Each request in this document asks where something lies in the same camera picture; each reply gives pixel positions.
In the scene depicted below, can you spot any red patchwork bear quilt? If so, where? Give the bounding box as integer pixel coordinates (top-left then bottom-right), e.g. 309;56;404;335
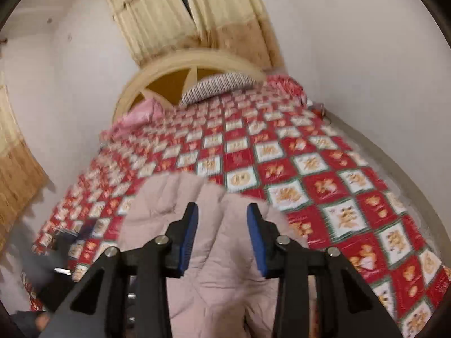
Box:
21;90;451;338

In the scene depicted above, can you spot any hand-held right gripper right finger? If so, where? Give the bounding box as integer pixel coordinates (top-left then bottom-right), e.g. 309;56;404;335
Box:
247;202;404;338

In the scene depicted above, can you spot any cream wooden headboard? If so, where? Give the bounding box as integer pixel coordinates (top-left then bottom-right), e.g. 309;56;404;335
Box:
113;51;266;124

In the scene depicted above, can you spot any beige floral curtain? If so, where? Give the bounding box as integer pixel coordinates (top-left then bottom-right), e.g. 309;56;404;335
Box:
102;0;284;69

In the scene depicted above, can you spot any pink floral blanket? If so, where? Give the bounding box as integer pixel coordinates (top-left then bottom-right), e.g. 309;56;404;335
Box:
100;99;163;141

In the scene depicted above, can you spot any beige puffer jacket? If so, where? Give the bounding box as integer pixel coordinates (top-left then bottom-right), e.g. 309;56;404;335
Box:
118;172;311;338

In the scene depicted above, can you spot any striped pillow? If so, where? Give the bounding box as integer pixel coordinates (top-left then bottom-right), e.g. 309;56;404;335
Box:
179;73;258;106

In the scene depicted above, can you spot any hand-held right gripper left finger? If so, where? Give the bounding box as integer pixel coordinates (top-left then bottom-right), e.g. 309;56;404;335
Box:
37;202;199;338

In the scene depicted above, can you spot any red patterned cloth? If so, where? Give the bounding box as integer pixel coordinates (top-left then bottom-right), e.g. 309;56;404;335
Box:
264;75;309;105

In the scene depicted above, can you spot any tan curtain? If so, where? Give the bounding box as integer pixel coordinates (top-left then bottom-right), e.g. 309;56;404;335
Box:
0;84;48;254

